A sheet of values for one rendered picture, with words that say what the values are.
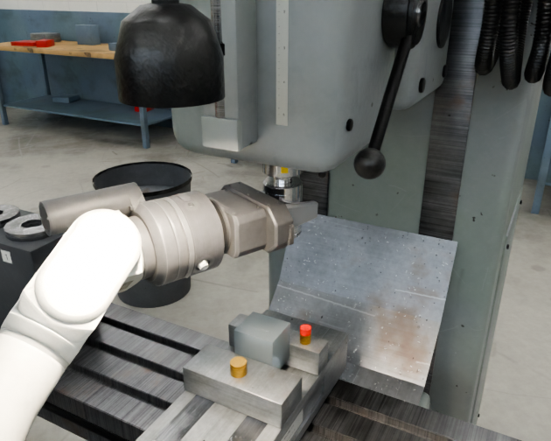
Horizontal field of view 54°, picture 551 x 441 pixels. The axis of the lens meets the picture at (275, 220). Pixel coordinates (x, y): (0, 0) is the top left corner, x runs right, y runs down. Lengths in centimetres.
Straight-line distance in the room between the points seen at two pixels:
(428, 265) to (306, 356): 33
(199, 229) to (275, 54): 18
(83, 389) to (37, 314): 45
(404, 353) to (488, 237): 25
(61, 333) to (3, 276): 55
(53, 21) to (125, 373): 647
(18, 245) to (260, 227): 50
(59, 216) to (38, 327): 11
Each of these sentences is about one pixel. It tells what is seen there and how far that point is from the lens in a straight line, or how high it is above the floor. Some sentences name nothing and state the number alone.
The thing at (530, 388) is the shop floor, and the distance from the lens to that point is 247.
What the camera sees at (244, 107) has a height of 138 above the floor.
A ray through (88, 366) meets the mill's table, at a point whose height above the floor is 91.
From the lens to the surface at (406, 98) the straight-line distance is 67.
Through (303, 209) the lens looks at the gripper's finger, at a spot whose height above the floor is 124.
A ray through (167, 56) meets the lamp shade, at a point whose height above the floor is 144.
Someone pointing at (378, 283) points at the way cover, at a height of 97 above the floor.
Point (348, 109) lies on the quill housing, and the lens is 52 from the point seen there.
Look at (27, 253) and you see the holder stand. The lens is 95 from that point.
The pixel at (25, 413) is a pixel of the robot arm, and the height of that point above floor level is 117.
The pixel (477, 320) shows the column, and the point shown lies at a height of 92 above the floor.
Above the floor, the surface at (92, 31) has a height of 102.
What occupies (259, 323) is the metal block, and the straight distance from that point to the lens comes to 76.
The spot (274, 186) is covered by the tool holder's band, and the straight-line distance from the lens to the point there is 62.
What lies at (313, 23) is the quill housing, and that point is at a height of 145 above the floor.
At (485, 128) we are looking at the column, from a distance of 94.
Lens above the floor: 148
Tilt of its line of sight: 24 degrees down
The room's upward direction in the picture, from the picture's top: straight up
